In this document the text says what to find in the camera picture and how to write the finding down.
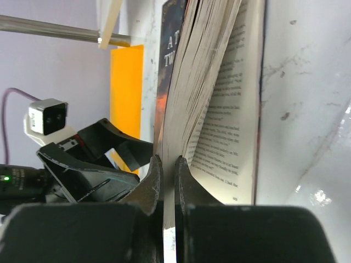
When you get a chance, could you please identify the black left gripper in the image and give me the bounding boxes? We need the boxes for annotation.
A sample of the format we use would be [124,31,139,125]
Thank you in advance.
[38,118,153,203]

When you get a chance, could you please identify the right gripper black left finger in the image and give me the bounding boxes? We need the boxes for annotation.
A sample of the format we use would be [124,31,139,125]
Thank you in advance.
[119,155,164,262]

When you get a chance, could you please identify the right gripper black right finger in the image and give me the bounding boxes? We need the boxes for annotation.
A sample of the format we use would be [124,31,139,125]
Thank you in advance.
[174,156,221,262]

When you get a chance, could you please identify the dark Tale of Two Cities book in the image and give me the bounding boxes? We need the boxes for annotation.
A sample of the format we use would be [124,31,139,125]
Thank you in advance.
[155,1,265,229]

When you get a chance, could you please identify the orange plastic file folder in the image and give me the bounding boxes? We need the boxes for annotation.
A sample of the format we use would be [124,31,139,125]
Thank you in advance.
[109,44,145,176]

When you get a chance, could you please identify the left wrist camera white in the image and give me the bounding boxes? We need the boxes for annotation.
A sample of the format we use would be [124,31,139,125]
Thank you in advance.
[24,98,76,146]

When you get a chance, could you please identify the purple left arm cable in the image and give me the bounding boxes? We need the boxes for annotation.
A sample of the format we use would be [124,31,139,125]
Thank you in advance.
[1,87,42,165]

